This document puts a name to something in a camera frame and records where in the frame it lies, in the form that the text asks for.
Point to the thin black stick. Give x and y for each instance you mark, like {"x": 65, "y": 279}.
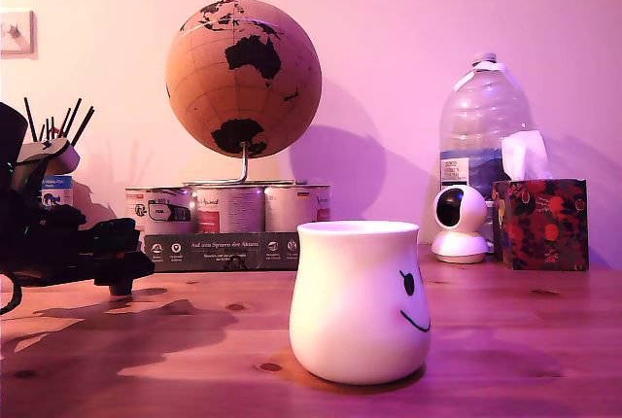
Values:
{"x": 83, "y": 125}
{"x": 31, "y": 119}
{"x": 73, "y": 116}
{"x": 65, "y": 120}

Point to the thrive printed white tube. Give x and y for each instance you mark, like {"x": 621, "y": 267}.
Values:
{"x": 58, "y": 184}

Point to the white tissue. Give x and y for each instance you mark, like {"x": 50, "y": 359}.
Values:
{"x": 527, "y": 155}

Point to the cork globe on metal stand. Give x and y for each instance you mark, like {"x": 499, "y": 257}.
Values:
{"x": 243, "y": 87}

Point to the silver tin can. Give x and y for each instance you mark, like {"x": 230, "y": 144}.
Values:
{"x": 291, "y": 206}
{"x": 158, "y": 209}
{"x": 233, "y": 209}

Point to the white mug with smiley face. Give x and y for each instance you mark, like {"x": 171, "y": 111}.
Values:
{"x": 350, "y": 306}

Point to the floral tissue box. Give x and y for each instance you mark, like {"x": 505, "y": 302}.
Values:
{"x": 539, "y": 223}

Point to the large clear water bottle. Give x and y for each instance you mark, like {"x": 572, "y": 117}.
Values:
{"x": 481, "y": 116}

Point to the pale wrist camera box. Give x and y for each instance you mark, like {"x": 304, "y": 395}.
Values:
{"x": 53, "y": 155}

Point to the white wall switch plate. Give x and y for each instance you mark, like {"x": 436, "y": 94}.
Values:
{"x": 17, "y": 34}

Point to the small white round camera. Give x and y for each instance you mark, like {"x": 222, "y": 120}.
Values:
{"x": 461, "y": 243}

